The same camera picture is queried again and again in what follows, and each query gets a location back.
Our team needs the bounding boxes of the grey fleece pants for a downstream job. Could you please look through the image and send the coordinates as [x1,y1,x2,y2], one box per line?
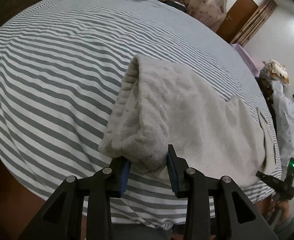
[99,55,277,187]

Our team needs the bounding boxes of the floral pillow pile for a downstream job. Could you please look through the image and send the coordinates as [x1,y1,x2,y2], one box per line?
[259,59,289,86]

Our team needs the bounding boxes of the lilac folded cloth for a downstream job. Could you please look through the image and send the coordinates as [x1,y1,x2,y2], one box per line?
[231,43,264,77]

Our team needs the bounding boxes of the grey white striped bed sheet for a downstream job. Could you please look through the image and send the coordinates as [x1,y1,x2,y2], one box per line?
[0,0,283,230]

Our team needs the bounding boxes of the brown wooden door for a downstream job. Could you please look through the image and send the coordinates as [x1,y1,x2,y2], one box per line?
[216,0,258,43]

